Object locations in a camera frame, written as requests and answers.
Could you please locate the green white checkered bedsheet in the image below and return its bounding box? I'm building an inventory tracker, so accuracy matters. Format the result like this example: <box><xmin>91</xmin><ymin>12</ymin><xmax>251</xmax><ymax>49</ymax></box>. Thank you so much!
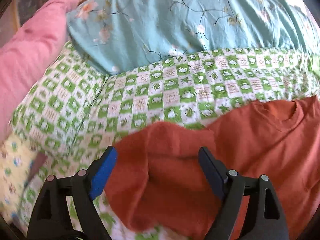
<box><xmin>18</xmin><ymin>47</ymin><xmax>320</xmax><ymax>240</ymax></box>

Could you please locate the yellow cartoon print pillow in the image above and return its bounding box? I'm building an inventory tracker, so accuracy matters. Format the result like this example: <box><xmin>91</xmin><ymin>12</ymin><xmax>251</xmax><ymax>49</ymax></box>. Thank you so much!
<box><xmin>1</xmin><ymin>133</ymin><xmax>47</xmax><ymax>223</ymax></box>

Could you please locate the green checkered pillow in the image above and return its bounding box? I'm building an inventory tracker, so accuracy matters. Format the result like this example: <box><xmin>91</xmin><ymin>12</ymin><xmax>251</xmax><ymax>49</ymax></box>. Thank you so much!
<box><xmin>10</xmin><ymin>41</ymin><xmax>105</xmax><ymax>155</ymax></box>

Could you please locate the pink blanket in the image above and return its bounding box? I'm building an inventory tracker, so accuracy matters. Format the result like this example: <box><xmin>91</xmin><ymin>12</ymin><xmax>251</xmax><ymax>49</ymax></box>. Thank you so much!
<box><xmin>1</xmin><ymin>0</ymin><xmax>78</xmax><ymax>141</ymax></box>

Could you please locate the teal floral quilt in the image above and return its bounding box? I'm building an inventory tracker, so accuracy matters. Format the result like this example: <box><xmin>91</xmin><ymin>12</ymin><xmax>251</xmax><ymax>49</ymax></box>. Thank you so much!
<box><xmin>67</xmin><ymin>0</ymin><xmax>319</xmax><ymax>75</ymax></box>

